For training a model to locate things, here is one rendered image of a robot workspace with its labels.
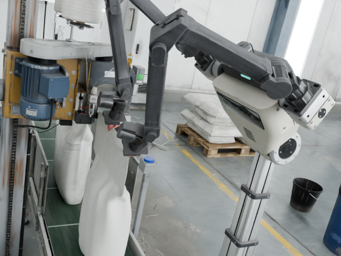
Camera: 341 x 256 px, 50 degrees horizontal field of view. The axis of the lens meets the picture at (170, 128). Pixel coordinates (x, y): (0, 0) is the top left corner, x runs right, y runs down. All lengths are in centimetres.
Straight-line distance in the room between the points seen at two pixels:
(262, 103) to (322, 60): 756
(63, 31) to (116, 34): 310
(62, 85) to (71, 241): 91
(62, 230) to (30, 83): 91
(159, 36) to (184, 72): 578
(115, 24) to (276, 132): 75
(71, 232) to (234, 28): 562
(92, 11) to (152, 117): 59
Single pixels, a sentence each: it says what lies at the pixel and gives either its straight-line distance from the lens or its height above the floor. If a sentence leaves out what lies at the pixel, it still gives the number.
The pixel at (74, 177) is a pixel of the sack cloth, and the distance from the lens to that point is 237.
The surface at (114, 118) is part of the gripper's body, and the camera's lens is 169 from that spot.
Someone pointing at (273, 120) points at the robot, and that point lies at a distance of 139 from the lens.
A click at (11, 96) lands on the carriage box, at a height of 113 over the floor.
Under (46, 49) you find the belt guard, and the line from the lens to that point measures 159.
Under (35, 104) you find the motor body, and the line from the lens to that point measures 166.
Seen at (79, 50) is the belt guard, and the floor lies 140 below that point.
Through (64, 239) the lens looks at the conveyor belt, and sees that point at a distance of 215.
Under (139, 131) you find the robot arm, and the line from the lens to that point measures 133.
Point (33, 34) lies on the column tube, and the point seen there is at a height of 142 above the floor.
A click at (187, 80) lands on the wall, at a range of 685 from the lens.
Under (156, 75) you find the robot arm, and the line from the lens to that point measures 111.
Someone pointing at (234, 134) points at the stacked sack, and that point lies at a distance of 466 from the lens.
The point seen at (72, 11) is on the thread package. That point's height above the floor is 156.
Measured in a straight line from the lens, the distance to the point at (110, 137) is 176.
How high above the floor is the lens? 167
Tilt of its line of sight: 18 degrees down
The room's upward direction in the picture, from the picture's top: 12 degrees clockwise
